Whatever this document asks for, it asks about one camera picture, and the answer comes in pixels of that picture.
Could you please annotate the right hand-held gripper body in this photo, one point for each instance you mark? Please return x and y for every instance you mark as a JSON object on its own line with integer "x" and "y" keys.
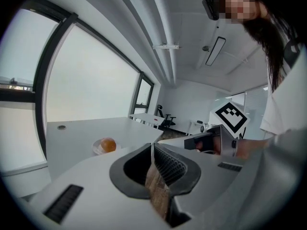
{"x": 230, "y": 118}

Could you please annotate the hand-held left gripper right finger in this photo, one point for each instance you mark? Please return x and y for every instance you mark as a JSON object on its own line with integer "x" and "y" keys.
{"x": 227, "y": 188}

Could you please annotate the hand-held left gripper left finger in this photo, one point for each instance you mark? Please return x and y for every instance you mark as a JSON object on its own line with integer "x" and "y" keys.
{"x": 96, "y": 183}

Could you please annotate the white plate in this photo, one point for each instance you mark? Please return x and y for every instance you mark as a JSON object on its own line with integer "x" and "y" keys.
{"x": 97, "y": 147}

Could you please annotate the brown potato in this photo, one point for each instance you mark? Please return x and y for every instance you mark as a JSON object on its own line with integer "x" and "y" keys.
{"x": 108, "y": 145}

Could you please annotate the person's right forearm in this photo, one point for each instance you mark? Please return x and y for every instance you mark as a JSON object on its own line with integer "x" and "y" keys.
{"x": 251, "y": 148}

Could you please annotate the person's right hand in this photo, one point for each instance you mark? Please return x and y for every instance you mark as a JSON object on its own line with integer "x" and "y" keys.
{"x": 217, "y": 147}

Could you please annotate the narrow white desk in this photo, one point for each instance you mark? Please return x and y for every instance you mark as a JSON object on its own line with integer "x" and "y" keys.
{"x": 195, "y": 126}

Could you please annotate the large white table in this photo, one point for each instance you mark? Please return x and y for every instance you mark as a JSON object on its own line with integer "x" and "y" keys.
{"x": 96, "y": 130}

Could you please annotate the white printed t-shirt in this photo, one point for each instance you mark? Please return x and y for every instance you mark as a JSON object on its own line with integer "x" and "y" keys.
{"x": 283, "y": 99}

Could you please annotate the black mesh office chair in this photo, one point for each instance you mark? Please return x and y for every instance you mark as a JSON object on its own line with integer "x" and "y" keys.
{"x": 168, "y": 120}

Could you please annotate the long ceiling light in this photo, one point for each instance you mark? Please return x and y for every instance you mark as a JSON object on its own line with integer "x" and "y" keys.
{"x": 215, "y": 51}

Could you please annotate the round ceiling detector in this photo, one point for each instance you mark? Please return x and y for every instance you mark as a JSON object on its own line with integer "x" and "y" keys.
{"x": 205, "y": 48}

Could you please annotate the small white table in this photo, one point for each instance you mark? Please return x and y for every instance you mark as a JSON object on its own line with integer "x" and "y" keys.
{"x": 146, "y": 117}

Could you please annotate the black framed window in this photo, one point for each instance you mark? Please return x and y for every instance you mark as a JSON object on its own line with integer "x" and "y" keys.
{"x": 91, "y": 80}

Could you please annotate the person's head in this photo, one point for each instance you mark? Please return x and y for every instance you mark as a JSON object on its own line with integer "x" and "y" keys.
{"x": 239, "y": 3}

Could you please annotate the white ceiling bracket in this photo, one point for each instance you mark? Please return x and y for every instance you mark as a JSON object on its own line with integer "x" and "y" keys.
{"x": 166, "y": 46}

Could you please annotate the black head-worn camera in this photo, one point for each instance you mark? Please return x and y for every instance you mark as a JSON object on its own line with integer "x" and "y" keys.
{"x": 211, "y": 6}

